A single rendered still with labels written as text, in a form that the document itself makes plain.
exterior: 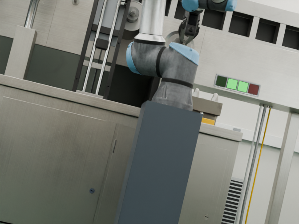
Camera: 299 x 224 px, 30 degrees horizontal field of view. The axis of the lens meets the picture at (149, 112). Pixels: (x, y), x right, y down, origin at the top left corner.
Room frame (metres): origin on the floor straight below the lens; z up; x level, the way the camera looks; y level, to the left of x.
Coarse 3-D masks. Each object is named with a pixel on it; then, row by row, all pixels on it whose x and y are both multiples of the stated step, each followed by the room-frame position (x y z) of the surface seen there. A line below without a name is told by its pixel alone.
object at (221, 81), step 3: (219, 78) 2.96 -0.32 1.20; (222, 78) 2.96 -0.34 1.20; (225, 78) 2.96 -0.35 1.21; (219, 81) 2.96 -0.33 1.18; (222, 81) 2.96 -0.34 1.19; (225, 81) 2.96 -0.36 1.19; (216, 84) 2.95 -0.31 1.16; (219, 84) 2.96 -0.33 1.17; (222, 84) 2.96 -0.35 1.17; (225, 84) 2.96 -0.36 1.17
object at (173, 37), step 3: (171, 36) 2.60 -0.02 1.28; (174, 36) 2.60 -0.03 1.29; (177, 36) 2.60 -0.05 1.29; (186, 36) 2.61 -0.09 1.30; (171, 39) 2.60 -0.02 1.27; (186, 39) 2.61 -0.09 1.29; (168, 42) 2.60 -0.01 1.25; (171, 42) 2.60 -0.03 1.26; (168, 45) 2.60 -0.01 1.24; (189, 45) 2.61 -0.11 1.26
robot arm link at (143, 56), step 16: (144, 0) 1.98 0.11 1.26; (160, 0) 1.97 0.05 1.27; (144, 16) 1.99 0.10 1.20; (160, 16) 1.98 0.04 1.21; (144, 32) 1.99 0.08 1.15; (160, 32) 2.00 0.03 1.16; (128, 48) 2.03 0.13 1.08; (144, 48) 1.99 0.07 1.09; (160, 48) 1.99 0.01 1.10; (128, 64) 2.04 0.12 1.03; (144, 64) 2.00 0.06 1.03
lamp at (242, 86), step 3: (240, 81) 2.96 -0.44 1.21; (240, 84) 2.97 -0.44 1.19; (243, 84) 2.97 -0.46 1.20; (246, 84) 2.97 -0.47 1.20; (240, 87) 2.97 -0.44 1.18; (243, 87) 2.97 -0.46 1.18; (246, 87) 2.97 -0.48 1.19; (240, 90) 2.97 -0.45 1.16; (243, 90) 2.97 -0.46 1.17; (246, 90) 2.97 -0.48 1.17
